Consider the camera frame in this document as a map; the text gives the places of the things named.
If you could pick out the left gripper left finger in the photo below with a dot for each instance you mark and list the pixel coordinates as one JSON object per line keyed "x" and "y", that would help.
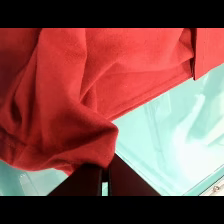
{"x": 83, "y": 183}

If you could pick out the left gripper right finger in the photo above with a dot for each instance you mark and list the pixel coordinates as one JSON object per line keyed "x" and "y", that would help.
{"x": 126, "y": 181}

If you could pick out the red T-shirt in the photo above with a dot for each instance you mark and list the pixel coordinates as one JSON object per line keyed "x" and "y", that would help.
{"x": 83, "y": 90}

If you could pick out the silver frame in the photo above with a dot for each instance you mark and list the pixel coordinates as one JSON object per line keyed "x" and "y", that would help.
{"x": 213, "y": 190}

